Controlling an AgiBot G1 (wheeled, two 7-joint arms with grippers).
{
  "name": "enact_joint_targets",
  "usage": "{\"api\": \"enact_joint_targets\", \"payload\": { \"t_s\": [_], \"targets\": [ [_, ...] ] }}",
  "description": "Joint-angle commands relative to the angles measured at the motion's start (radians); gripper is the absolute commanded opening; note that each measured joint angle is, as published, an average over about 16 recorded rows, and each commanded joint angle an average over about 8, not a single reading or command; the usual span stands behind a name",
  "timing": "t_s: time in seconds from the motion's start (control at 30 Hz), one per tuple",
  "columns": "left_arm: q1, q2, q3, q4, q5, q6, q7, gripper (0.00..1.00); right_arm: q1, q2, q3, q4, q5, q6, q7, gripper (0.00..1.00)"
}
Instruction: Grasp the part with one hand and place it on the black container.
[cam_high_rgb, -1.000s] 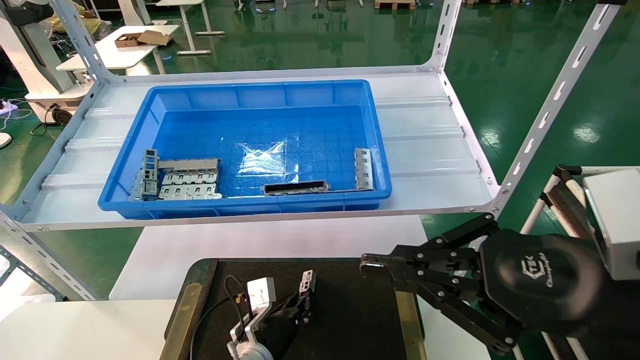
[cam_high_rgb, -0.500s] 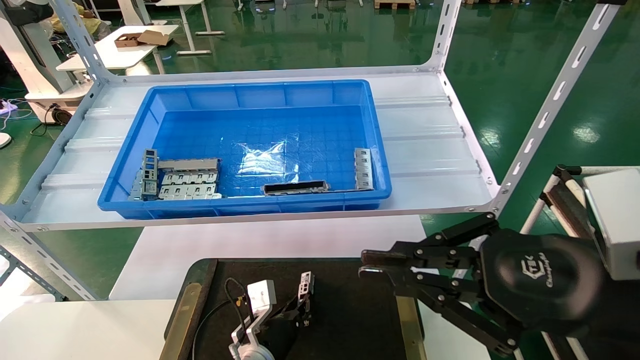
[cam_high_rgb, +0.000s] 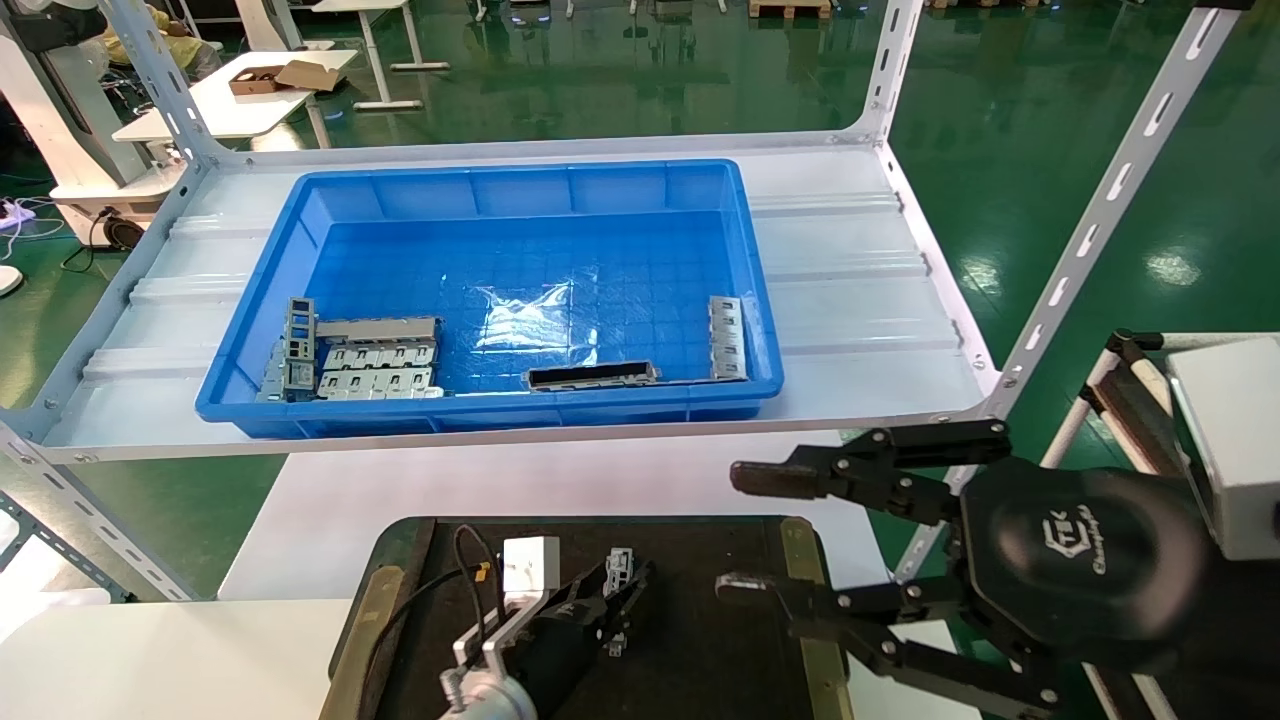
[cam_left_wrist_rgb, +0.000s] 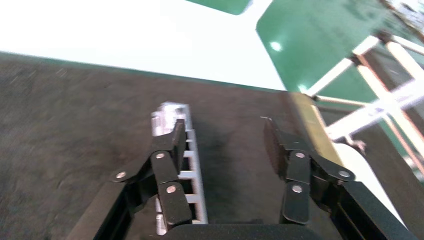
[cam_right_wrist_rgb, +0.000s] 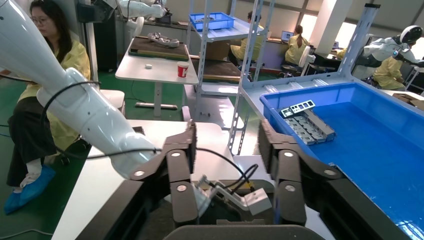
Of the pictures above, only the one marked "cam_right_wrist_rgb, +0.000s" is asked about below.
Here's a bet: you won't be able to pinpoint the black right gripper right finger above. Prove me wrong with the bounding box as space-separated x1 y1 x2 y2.
258 119 344 227

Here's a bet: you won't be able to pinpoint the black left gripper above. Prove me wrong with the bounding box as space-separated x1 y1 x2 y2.
206 198 275 222

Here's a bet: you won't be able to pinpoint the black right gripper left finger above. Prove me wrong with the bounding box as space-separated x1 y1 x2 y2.
129 119 200 228

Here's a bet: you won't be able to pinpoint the black container tray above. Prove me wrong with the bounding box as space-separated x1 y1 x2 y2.
130 125 276 226

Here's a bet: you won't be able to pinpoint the slotted flat metal part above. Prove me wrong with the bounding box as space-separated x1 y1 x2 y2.
397 221 424 240

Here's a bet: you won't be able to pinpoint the large blue plastic bin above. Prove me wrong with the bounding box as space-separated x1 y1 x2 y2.
259 82 424 240

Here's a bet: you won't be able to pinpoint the red paper cup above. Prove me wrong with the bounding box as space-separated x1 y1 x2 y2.
177 61 190 79

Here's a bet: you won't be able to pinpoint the grey metal shelf rack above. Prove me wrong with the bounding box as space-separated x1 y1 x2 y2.
185 0 263 123

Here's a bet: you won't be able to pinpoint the black tray wooden edge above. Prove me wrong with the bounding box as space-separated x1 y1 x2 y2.
192 57 243 84

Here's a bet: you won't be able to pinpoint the white office chair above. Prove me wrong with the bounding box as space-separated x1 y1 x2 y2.
281 46 316 79

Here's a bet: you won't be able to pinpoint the brown cardboard box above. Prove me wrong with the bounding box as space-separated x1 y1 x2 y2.
198 39 231 62

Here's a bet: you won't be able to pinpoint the dark board on table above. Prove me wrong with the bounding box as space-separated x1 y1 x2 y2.
128 35 190 62

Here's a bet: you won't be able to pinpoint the ponytail person yellow coat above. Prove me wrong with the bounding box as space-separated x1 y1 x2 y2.
284 24 312 65

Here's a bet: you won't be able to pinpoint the grey curved parts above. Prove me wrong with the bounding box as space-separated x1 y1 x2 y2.
147 32 180 48

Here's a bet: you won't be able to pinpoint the person in yellow coat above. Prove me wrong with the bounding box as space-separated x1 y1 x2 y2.
372 56 404 90
230 11 266 67

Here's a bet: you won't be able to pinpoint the open cardboard box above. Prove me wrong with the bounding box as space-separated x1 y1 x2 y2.
392 92 424 111

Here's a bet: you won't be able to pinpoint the small blue plastic bin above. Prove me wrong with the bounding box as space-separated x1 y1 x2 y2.
189 12 237 32

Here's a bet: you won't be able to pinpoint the blue shoe cover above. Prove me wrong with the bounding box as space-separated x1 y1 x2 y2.
3 164 57 216

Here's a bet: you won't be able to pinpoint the woman in yellow coat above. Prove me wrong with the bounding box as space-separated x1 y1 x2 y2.
3 0 92 216

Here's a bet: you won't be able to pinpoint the white wheeled robot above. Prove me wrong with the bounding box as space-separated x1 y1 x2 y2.
352 24 424 80

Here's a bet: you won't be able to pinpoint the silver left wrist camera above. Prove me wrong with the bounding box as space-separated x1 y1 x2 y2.
195 174 273 217

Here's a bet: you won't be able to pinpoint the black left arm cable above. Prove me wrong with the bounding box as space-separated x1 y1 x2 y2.
39 81 259 196

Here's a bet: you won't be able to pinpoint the perforated metal bracket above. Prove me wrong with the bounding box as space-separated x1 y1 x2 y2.
279 99 316 119

